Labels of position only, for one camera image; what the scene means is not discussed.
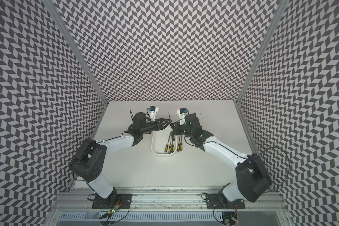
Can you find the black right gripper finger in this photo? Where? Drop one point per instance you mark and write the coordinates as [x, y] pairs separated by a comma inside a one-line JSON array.
[[173, 132], [174, 125]]

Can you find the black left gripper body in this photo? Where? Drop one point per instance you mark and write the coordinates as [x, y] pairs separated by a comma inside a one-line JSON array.
[[150, 126]]

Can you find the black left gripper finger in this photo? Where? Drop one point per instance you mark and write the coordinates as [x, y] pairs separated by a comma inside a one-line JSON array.
[[162, 126], [162, 120]]

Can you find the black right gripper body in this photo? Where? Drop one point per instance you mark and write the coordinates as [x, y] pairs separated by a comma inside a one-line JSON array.
[[182, 129]]

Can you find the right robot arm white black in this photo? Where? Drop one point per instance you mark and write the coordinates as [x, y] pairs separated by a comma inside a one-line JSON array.
[[251, 176]]

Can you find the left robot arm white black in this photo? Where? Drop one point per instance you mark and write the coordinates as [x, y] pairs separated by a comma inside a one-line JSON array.
[[88, 161]]

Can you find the white plastic storage box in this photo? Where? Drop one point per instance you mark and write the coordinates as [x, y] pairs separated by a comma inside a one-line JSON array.
[[159, 141]]

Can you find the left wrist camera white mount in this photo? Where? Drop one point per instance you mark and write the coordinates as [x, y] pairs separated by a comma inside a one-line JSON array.
[[152, 111]]

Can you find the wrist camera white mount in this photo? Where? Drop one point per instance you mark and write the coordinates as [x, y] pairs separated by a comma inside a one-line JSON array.
[[152, 111], [182, 112]]

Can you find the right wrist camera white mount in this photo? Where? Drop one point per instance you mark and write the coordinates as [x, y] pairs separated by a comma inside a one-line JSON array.
[[182, 112]]

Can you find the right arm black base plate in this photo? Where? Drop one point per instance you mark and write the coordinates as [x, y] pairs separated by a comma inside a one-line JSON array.
[[225, 201]]

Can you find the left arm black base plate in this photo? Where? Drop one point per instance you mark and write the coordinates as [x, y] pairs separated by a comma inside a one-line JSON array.
[[111, 201]]

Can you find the aluminium front rail frame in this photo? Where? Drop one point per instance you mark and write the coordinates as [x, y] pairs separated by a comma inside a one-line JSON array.
[[161, 205]]

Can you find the right corner aluminium post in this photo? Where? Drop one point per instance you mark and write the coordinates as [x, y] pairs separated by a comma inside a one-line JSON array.
[[264, 45]]

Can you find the corner aluminium post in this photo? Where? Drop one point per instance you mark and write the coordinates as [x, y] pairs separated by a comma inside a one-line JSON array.
[[49, 5], [264, 45]]

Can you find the left corner aluminium post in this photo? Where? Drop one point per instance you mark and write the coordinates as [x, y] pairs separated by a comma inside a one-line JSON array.
[[49, 5]]

